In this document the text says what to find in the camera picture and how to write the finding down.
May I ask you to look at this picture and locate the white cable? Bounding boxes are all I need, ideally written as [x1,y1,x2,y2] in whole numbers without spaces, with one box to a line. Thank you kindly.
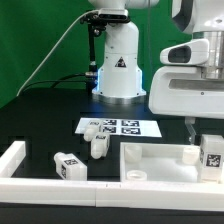
[16,9,98,97]

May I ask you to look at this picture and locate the black cable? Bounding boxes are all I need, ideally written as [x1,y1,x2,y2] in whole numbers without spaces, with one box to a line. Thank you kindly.
[19,72,98,96]

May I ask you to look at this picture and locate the black camera on stand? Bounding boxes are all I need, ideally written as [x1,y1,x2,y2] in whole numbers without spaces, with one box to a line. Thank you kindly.
[80,8,130,77]

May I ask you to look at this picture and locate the white paper marker sheet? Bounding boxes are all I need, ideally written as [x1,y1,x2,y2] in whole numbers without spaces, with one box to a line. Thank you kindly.
[74,117,163,138]

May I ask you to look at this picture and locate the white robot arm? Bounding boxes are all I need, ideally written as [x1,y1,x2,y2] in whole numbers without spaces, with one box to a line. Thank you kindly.
[88,0,224,119]

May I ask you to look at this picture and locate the white U-shaped fence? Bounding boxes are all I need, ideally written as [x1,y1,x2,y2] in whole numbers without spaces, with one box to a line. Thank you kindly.
[0,141,224,211]

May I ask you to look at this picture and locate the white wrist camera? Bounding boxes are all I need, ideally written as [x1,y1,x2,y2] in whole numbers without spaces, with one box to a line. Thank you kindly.
[160,38,209,66]

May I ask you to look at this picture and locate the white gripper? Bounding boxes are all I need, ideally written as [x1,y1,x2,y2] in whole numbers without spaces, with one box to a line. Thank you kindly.
[149,66,224,144]

